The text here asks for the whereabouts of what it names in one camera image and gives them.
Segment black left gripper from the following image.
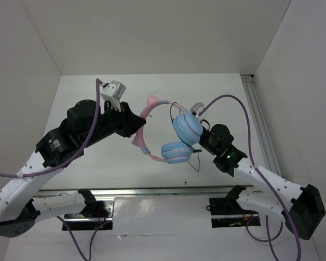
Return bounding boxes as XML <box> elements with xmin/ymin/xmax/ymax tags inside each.
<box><xmin>81</xmin><ymin>98</ymin><xmax>146</xmax><ymax>148</ymax></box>

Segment thin black headphone cable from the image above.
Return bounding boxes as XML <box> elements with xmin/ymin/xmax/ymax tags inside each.
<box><xmin>168</xmin><ymin>102</ymin><xmax>210</xmax><ymax>173</ymax></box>

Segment pink and blue cat-ear headphones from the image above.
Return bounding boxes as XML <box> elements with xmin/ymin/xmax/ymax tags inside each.
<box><xmin>132</xmin><ymin>94</ymin><xmax>203</xmax><ymax>164</ymax></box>

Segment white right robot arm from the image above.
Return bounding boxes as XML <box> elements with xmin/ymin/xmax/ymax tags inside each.
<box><xmin>199</xmin><ymin>124</ymin><xmax>326</xmax><ymax>240</ymax></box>

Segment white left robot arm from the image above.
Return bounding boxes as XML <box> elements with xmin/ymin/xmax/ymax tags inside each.
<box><xmin>0</xmin><ymin>100</ymin><xmax>146</xmax><ymax>238</ymax></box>

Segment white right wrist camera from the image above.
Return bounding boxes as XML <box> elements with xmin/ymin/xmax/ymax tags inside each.
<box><xmin>190</xmin><ymin>102</ymin><xmax>209</xmax><ymax>121</ymax></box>

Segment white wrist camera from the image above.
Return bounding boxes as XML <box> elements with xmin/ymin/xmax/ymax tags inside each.
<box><xmin>100</xmin><ymin>80</ymin><xmax>126</xmax><ymax>112</ymax></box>
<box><xmin>190</xmin><ymin>102</ymin><xmax>209</xmax><ymax>121</ymax></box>

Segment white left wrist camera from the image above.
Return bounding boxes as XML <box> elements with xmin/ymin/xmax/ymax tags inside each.
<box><xmin>100</xmin><ymin>80</ymin><xmax>126</xmax><ymax>112</ymax></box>

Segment aluminium rail at table front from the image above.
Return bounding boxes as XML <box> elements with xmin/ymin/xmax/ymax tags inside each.
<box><xmin>35</xmin><ymin>183</ymin><xmax>256</xmax><ymax>199</ymax></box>

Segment aluminium rail at table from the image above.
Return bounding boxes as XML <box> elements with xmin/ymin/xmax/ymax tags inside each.
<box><xmin>35</xmin><ymin>183</ymin><xmax>256</xmax><ymax>199</ymax></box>
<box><xmin>240</xmin><ymin>74</ymin><xmax>283</xmax><ymax>177</ymax></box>

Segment aluminium rail at table right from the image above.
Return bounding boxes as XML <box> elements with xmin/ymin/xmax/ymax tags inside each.
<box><xmin>240</xmin><ymin>74</ymin><xmax>283</xmax><ymax>177</ymax></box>

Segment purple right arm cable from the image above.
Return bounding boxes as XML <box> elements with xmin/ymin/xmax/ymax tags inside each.
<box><xmin>199</xmin><ymin>94</ymin><xmax>301</xmax><ymax>261</ymax></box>

